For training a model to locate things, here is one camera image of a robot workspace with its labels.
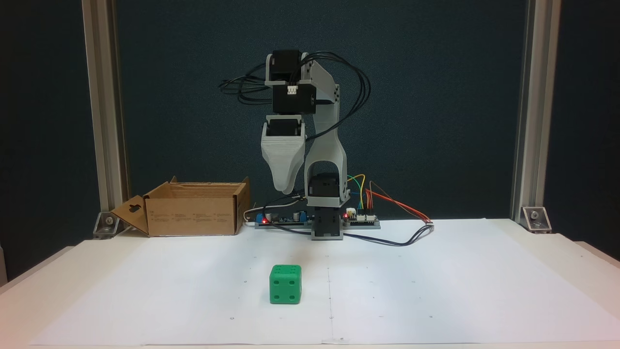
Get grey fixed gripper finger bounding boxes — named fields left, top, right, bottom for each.
left=262, top=144, right=307, bottom=195

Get green die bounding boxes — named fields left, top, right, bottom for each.
left=269, top=264, right=302, bottom=305

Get blue circuit board red LED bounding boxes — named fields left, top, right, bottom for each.
left=255, top=208, right=313, bottom=229

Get open cardboard box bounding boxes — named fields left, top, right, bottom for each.
left=110, top=176, right=251, bottom=238

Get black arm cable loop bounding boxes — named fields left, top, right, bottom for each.
left=218, top=64, right=275, bottom=105

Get yellow green jumper wires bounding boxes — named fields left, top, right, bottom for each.
left=346, top=174, right=368, bottom=212

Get circuit board with coloured wires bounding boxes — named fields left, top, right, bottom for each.
left=342, top=207, right=381, bottom=230

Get red and orange wires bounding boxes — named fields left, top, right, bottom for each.
left=365, top=181, right=434, bottom=225

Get black cable with white connector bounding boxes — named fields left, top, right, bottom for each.
left=270, top=221, right=434, bottom=247

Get aluminium frame post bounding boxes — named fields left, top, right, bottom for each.
left=510, top=0, right=563, bottom=222
left=81, top=0, right=130, bottom=215

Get metal corner bracket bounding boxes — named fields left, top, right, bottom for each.
left=520, top=206, right=553, bottom=234
left=93, top=210, right=121, bottom=240

